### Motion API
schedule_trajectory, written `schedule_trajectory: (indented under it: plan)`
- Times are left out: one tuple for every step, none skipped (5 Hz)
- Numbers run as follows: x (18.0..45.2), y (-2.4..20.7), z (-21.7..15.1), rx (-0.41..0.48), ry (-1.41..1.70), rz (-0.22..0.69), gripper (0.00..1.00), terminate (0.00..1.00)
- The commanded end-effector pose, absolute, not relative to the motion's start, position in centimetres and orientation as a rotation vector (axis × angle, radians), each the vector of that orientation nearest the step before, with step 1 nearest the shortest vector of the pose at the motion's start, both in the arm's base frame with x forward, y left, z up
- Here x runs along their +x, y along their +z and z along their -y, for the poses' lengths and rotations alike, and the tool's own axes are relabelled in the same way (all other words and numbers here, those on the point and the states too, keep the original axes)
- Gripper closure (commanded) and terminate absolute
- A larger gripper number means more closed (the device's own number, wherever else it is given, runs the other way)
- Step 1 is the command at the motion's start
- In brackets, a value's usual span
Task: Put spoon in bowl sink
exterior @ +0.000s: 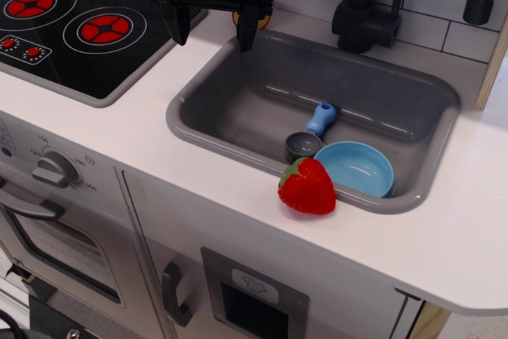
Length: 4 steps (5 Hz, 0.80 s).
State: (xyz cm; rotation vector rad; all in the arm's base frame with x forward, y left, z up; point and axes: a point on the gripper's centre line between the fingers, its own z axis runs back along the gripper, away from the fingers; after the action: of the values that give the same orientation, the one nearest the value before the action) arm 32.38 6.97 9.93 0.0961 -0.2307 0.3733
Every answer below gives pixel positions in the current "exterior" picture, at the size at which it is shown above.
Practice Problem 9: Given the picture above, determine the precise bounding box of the blue handled grey spoon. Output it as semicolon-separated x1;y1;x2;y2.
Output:
284;103;337;161

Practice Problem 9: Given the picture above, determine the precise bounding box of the grey toy sink basin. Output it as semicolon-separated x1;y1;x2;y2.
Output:
166;31;460;214

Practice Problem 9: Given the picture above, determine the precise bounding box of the light blue plastic bowl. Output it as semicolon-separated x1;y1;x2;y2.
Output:
314;141;394;198

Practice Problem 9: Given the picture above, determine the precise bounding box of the black toy stovetop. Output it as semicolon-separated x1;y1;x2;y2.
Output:
0;0;209;109

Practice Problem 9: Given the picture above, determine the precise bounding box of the black toy faucet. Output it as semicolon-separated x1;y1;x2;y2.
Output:
332;0;494;54

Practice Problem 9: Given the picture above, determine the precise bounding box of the red toy strawberry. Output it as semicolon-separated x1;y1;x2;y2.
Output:
278;157;337;215

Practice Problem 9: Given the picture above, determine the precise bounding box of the grey oven knob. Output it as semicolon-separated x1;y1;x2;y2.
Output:
32;151;79;188

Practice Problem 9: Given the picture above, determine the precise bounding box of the grey oven door window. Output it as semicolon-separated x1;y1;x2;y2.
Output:
1;208;121;304

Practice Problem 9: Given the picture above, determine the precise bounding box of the grey dispenser panel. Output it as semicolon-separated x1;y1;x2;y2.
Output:
201;247;310;339

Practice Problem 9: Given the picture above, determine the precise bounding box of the grey oven door handle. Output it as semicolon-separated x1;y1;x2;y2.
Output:
1;188;65;221

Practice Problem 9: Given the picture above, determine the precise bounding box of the grey cabinet door handle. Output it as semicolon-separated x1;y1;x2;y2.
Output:
161;262;193;327

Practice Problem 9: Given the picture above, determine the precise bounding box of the black cable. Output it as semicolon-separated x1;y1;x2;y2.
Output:
0;309;31;339

